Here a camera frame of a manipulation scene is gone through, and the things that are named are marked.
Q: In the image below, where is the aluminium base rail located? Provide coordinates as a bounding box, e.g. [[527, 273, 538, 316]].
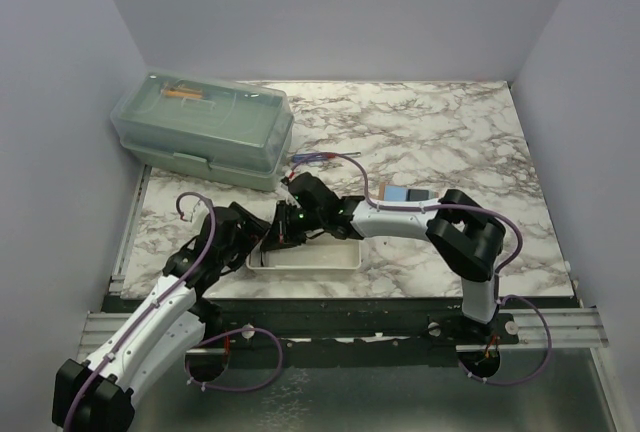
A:
[[77, 308, 609, 360]]

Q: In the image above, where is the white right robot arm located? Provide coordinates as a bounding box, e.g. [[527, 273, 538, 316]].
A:
[[260, 172, 505, 344]]

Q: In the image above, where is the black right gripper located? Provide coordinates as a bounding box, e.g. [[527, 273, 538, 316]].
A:
[[261, 201, 325, 254]]

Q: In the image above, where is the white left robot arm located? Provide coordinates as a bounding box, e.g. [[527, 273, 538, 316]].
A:
[[52, 201, 270, 431]]

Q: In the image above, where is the green translucent storage box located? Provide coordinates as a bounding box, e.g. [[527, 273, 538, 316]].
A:
[[111, 71, 294, 191]]

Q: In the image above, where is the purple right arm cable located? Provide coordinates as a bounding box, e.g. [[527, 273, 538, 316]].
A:
[[289, 154, 554, 390]]

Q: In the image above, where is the tan leather card holder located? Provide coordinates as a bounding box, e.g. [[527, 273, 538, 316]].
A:
[[379, 184, 439, 202]]

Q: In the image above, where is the white plastic tray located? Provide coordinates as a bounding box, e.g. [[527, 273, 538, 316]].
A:
[[246, 236, 362, 274]]

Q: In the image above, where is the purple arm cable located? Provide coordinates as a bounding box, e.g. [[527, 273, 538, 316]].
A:
[[62, 192, 284, 432], [289, 154, 554, 390]]

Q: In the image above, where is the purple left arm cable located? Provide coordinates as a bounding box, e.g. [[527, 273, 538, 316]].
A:
[[62, 192, 284, 432]]

